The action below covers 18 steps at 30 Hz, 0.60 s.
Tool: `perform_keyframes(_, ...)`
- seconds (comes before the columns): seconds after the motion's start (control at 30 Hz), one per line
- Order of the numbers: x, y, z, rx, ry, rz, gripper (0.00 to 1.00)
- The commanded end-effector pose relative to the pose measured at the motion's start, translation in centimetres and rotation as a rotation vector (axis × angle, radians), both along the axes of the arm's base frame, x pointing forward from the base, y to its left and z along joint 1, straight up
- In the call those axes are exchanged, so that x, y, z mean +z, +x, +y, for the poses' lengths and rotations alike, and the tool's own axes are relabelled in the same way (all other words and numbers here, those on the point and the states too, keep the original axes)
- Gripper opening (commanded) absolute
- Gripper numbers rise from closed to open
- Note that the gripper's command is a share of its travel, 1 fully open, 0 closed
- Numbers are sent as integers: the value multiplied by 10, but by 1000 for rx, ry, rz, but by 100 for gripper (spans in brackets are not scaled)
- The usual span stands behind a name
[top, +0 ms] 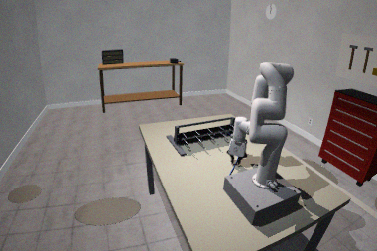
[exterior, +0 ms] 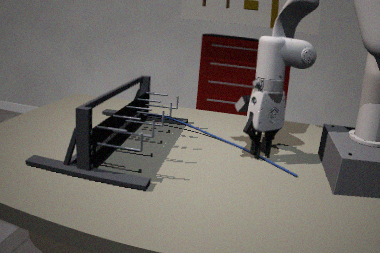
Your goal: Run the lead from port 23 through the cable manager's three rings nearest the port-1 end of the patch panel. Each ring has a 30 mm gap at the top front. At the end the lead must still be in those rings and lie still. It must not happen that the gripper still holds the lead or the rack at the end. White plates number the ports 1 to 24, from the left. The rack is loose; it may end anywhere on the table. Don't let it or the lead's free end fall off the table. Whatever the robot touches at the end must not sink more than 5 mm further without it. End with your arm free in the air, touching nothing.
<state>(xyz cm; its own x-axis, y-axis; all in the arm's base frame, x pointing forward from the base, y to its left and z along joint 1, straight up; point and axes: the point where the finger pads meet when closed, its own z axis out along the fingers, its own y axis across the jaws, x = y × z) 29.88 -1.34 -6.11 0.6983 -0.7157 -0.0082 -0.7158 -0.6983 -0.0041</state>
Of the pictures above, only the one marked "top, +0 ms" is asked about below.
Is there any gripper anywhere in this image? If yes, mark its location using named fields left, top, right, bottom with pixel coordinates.
left=226, top=139, right=247, bottom=166

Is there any black metal rack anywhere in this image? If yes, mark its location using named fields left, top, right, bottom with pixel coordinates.
left=167, top=117, right=235, bottom=156

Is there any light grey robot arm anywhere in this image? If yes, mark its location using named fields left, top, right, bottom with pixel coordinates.
left=231, top=62, right=294, bottom=189

